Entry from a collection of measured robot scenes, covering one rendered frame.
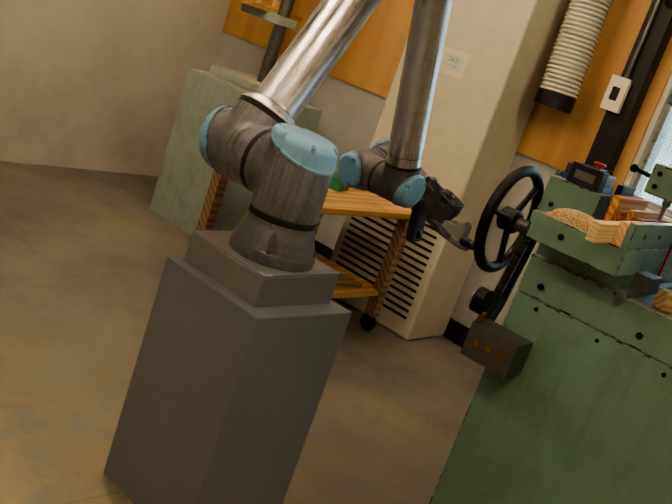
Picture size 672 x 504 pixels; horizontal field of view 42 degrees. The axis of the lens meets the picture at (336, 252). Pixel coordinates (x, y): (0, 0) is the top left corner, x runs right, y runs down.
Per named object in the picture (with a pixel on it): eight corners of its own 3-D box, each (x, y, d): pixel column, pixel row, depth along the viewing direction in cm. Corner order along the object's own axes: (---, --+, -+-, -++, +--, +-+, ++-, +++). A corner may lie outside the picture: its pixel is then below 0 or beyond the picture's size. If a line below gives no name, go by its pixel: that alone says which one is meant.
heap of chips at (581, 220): (559, 213, 192) (564, 201, 191) (610, 236, 185) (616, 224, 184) (543, 212, 185) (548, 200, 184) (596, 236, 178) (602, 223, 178)
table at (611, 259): (587, 223, 240) (596, 202, 239) (694, 269, 224) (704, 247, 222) (487, 218, 191) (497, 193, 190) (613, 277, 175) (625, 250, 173)
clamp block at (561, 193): (559, 210, 221) (573, 177, 219) (607, 231, 214) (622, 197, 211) (535, 209, 209) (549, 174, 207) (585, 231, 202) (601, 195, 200)
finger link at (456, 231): (473, 236, 216) (450, 211, 220) (458, 253, 219) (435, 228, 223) (479, 236, 219) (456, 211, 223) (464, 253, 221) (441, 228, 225)
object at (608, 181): (574, 178, 217) (583, 157, 216) (615, 195, 211) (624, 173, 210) (554, 175, 207) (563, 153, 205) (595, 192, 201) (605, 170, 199)
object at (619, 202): (630, 227, 210) (643, 198, 209) (636, 230, 210) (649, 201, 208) (600, 226, 194) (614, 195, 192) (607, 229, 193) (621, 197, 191)
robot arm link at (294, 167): (281, 224, 176) (307, 141, 172) (230, 193, 187) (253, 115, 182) (332, 226, 188) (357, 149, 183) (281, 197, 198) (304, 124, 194)
